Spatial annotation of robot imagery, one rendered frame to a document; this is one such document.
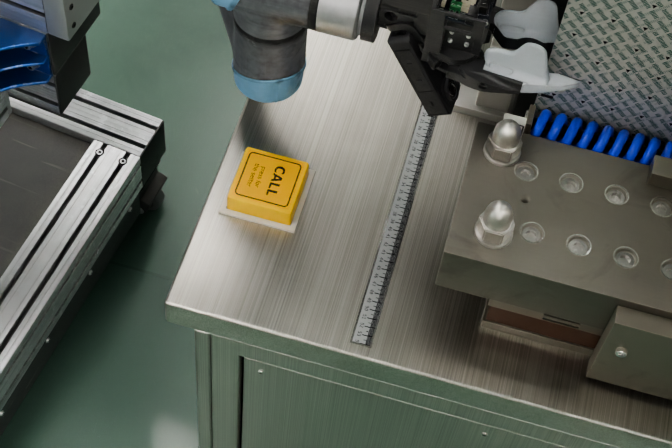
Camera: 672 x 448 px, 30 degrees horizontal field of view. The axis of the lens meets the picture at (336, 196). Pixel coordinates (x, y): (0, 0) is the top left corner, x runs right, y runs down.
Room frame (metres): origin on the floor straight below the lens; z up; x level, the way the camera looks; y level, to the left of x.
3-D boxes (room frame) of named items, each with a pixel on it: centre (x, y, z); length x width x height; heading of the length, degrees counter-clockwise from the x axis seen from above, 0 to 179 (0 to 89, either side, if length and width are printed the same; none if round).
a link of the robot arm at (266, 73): (0.87, 0.09, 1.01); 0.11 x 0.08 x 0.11; 22
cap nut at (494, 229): (0.65, -0.15, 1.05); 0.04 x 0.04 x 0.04
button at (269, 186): (0.75, 0.07, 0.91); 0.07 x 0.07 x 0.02; 81
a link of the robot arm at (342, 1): (0.85, 0.01, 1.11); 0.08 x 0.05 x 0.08; 171
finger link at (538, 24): (0.84, -0.18, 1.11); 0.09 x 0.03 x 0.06; 90
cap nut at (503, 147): (0.75, -0.15, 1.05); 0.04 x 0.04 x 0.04
